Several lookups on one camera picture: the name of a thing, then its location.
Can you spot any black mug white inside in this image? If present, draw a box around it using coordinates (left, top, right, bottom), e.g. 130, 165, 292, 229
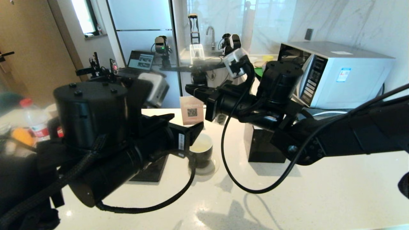
189, 134, 213, 169

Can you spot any QR code sign stand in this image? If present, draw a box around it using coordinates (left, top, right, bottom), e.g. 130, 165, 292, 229
180, 96, 205, 126

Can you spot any clear glass coaster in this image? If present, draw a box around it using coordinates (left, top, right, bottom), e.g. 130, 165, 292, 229
189, 153, 220, 176

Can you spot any white dish rack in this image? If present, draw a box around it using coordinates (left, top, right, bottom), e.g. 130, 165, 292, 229
189, 44, 205, 65

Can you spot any black serving tray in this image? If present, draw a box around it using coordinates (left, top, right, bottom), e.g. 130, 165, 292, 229
129, 155, 170, 182

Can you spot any chrome sink faucet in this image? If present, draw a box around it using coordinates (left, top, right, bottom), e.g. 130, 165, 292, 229
206, 26, 217, 51

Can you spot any grey robot gripper green light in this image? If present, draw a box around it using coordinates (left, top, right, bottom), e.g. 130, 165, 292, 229
151, 36, 173, 69

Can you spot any black white robot gripper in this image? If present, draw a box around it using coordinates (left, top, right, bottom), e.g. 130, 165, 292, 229
220, 34, 242, 53

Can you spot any black tissue box white lid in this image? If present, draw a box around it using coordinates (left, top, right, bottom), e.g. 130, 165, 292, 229
244, 123, 287, 163

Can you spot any open laptop computer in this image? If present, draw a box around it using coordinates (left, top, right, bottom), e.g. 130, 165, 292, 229
117, 50, 155, 79

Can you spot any frosted glass door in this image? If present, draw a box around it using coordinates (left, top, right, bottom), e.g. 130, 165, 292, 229
107, 0, 181, 109

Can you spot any silver microwave oven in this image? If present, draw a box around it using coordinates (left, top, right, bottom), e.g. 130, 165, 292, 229
277, 41, 395, 110

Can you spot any brown paper cup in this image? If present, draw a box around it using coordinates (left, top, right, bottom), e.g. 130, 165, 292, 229
45, 104, 58, 119

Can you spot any bright window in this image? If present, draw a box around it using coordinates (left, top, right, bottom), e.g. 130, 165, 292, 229
71, 0, 100, 37

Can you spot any water bottle mountain logo label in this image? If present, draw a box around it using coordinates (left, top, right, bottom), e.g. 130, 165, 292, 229
20, 98, 49, 142

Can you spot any brown wooden door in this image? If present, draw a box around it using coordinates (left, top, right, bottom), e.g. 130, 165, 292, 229
0, 0, 89, 104

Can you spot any teal chair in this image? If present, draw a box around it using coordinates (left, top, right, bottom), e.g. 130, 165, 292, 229
0, 92, 24, 112

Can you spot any black background robot frame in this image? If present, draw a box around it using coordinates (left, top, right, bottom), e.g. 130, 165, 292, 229
160, 13, 235, 96

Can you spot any white cable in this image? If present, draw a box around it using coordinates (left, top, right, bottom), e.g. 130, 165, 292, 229
315, 110, 352, 116

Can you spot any black power cord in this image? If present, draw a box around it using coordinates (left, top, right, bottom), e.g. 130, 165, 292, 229
377, 83, 388, 103

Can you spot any black door handle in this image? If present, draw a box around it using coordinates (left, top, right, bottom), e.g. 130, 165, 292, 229
0, 50, 15, 63

